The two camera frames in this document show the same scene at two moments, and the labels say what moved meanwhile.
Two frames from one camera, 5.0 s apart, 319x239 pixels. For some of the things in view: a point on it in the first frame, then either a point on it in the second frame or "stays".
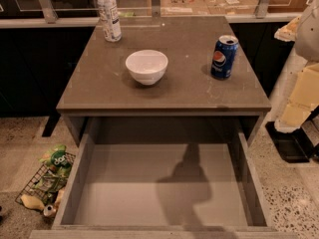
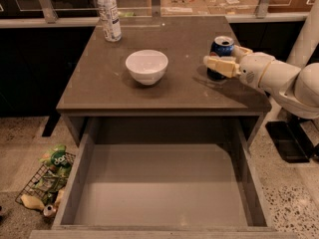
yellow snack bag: [32, 201] stays
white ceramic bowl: [147, 67] stays
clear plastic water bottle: [109, 14] stays
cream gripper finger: [303, 101] to [225, 66]
